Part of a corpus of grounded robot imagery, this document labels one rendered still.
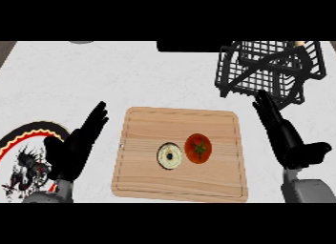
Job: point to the wooden cutting board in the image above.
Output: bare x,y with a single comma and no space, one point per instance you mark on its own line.
179,154

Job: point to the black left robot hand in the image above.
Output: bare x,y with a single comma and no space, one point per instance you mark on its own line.
74,149

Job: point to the grey round object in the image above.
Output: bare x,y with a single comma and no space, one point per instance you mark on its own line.
81,42

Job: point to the white plate with dragon print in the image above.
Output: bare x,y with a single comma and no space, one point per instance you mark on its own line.
19,165

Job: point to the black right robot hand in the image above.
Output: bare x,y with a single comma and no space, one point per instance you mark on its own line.
282,136

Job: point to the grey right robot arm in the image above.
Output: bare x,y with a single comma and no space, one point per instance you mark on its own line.
304,187

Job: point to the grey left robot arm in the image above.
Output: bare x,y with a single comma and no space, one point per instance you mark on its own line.
53,192

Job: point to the pale can with dark rim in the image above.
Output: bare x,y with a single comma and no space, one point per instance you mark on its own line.
168,156

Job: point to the red tomato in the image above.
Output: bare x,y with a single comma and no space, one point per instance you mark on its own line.
198,148

